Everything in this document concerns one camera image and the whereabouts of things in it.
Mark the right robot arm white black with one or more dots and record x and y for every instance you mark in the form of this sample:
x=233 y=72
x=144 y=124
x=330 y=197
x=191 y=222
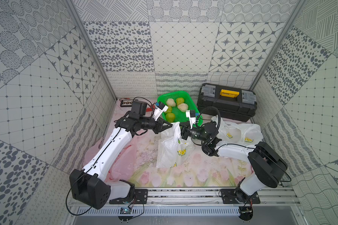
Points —
x=268 y=167

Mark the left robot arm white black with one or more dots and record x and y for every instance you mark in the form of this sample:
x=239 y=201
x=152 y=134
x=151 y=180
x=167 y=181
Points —
x=88 y=184

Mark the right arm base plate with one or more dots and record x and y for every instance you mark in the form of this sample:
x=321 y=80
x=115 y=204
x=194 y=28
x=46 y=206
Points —
x=233 y=196

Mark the green pear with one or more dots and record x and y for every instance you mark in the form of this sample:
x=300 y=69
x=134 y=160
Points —
x=170 y=117
x=169 y=109
x=180 y=101

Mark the black screw bit case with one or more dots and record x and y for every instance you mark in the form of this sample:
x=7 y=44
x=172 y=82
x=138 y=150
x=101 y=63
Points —
x=126 y=102

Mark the aluminium front rail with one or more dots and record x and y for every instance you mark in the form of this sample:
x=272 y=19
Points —
x=212 y=196

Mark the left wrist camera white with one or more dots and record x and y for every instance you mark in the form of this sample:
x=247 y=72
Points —
x=159 y=109

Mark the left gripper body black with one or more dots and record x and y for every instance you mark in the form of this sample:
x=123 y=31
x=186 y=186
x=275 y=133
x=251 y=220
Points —
x=156 y=125

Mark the green pear top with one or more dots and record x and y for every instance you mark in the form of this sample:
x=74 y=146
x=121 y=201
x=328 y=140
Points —
x=180 y=101

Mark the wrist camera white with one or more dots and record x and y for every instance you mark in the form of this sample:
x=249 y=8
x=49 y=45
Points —
x=192 y=116
x=159 y=109

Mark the pink plastic bag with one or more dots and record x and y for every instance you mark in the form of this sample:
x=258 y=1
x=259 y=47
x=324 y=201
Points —
x=123 y=167

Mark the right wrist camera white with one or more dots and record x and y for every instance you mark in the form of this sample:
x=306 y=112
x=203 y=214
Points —
x=192 y=116

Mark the lemon print plastic bag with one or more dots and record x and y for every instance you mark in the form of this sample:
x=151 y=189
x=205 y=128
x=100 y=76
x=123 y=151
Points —
x=172 y=149

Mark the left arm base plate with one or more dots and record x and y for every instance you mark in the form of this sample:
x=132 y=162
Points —
x=135 y=196

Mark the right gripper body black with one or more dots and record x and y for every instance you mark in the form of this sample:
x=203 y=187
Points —
x=195 y=133

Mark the black toolbox yellow handle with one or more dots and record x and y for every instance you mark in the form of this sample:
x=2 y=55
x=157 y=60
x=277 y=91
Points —
x=232 y=103

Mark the green plastic basket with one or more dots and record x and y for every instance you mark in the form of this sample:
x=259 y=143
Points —
x=179 y=116

